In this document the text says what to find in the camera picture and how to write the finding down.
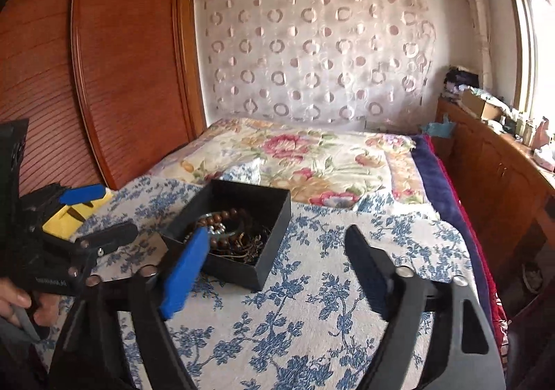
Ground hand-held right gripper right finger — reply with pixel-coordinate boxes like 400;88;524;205
344;224;508;390

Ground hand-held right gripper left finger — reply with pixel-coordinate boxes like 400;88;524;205
48;226;211;390

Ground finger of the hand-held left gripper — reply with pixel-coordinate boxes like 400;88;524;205
19;183;107;217
76;220;139;253

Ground brown wooden bead bracelet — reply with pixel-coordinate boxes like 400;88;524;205
191;208;252;240

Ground black jewelry box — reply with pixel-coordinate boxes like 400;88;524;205
161;179;292;292

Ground person's left hand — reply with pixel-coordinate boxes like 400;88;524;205
0;277;60;330

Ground blue floral bedspread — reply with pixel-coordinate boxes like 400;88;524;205
102;162;478;390

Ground purple blanket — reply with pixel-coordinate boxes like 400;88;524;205
410;134;497;321

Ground wooden slatted headboard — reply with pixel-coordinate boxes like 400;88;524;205
0;0;208;200

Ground red blanket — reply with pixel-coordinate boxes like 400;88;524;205
427;134;514;358

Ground colourful floral quilt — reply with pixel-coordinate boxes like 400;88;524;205
147;117;428;211

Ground wooden cabinet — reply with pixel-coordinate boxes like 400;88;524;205
436;96;555;287

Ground teal paper bag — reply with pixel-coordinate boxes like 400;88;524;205
420;120;456;138

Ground white slipper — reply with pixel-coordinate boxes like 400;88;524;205
522;262;545;292

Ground cardboard box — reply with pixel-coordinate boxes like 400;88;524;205
460;89;504;122

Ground white tissue pack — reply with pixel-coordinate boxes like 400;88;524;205
533;147;555;172

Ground pile of dark clothes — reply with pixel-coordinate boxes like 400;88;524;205
442;65;480;100

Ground circle-pattern sheer curtain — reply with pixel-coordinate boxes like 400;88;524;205
194;0;436;131

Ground white rolled curtain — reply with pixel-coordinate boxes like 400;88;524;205
455;0;495;89

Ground window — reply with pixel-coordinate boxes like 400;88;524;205
498;0;555;122

